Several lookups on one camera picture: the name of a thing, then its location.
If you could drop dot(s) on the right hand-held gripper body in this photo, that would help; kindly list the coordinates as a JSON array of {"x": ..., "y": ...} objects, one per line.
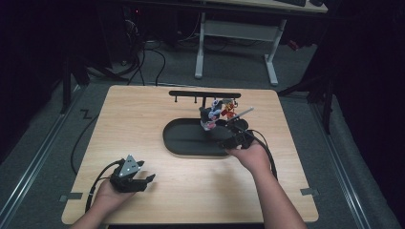
[{"x": 237, "y": 138}]

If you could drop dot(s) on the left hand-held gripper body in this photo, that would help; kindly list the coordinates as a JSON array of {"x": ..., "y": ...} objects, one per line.
[{"x": 127, "y": 175}]

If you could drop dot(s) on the colourful toy figure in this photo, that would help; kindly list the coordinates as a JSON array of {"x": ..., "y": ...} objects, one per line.
[{"x": 207, "y": 117}]

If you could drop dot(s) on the orange plush toy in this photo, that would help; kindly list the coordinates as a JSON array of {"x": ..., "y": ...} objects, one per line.
[{"x": 229, "y": 109}]

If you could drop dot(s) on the person's right hand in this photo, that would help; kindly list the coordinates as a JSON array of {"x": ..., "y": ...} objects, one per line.
[{"x": 253, "y": 157}]

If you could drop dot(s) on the person's left hand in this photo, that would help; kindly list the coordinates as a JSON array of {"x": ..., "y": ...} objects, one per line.
[{"x": 110, "y": 196}]

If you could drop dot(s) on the grey tape strip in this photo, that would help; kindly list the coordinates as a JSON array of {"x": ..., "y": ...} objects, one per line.
[
  {"x": 309, "y": 191},
  {"x": 71, "y": 196}
]

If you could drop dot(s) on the black metal stand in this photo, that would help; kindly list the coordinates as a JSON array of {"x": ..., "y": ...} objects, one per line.
[
  {"x": 68, "y": 82},
  {"x": 321, "y": 95}
]

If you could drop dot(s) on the white frame wooden desk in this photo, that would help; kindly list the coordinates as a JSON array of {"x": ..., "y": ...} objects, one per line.
[{"x": 238, "y": 30}]

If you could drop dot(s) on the metal floor rail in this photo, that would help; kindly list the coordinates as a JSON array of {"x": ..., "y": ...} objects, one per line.
[
  {"x": 344, "y": 171},
  {"x": 28, "y": 171}
]

